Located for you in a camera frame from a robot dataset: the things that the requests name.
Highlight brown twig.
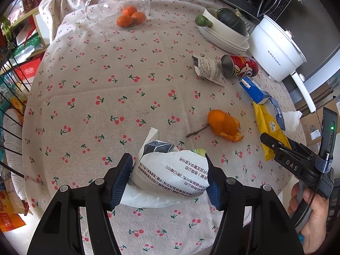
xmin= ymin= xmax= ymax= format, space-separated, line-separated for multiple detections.
xmin=186 ymin=123 xmax=210 ymax=139

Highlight cardboard box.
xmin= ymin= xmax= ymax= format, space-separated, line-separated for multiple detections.
xmin=295 ymin=80 xmax=340 ymax=112

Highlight green packet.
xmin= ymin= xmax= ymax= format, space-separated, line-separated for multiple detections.
xmin=16 ymin=34 xmax=41 ymax=54

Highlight wooden shelf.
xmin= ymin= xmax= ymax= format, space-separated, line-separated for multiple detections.
xmin=11 ymin=4 xmax=51 ymax=56

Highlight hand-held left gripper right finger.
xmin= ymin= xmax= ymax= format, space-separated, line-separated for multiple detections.
xmin=204 ymin=154 xmax=305 ymax=255

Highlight blue white carton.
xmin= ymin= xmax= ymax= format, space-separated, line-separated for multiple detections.
xmin=239 ymin=76 xmax=273 ymax=105

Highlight white printed wrapper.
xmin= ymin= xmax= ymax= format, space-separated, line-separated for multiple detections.
xmin=121 ymin=127 xmax=213 ymax=209

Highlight glass jar with oranges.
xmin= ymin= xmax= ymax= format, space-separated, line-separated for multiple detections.
xmin=84 ymin=0 xmax=151 ymax=30

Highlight orange snack bag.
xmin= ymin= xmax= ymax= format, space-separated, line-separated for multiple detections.
xmin=0 ymin=188 xmax=27 ymax=231

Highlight green plant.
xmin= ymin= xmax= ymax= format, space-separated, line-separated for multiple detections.
xmin=0 ymin=16 xmax=14 ymax=45

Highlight red snack bags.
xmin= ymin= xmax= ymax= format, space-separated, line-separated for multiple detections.
xmin=13 ymin=57 xmax=44 ymax=84

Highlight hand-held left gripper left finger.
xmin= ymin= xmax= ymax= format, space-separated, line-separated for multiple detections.
xmin=27 ymin=153 xmax=133 ymax=255

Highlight orange peel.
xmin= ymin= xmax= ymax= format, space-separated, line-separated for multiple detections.
xmin=207 ymin=109 xmax=244 ymax=142

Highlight white bowl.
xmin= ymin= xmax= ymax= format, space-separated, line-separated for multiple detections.
xmin=203 ymin=7 xmax=250 ymax=43

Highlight dark blue box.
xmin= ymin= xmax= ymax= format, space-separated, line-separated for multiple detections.
xmin=271 ymin=99 xmax=286 ymax=130

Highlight small green fruit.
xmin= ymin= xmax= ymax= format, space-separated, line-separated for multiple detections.
xmin=195 ymin=15 xmax=213 ymax=28

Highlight torn white snack wrapper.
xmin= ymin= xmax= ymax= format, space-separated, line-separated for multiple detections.
xmin=192 ymin=54 xmax=226 ymax=87

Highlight person's right hand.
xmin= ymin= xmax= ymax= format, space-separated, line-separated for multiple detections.
xmin=291 ymin=183 xmax=331 ymax=254

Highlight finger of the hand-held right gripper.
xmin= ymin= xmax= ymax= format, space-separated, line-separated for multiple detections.
xmin=288 ymin=139 xmax=317 ymax=163
xmin=260 ymin=133 xmax=293 ymax=156

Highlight white electric pot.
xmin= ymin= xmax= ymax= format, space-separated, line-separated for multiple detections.
xmin=248 ymin=14 xmax=317 ymax=113

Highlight yellow packet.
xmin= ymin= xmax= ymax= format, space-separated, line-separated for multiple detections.
xmin=252 ymin=101 xmax=289 ymax=161

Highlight dark green squash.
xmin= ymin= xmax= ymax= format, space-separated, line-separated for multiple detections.
xmin=216 ymin=7 xmax=247 ymax=36

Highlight white plastic bag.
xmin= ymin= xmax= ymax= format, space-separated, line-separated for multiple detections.
xmin=282 ymin=110 xmax=303 ymax=133

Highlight black wire rack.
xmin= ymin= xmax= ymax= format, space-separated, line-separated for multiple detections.
xmin=0 ymin=13 xmax=35 ymax=181

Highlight red Pringles can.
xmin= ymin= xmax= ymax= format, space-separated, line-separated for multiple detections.
xmin=221 ymin=55 xmax=259 ymax=79

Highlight grey refrigerator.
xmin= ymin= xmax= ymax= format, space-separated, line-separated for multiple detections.
xmin=282 ymin=0 xmax=340 ymax=96

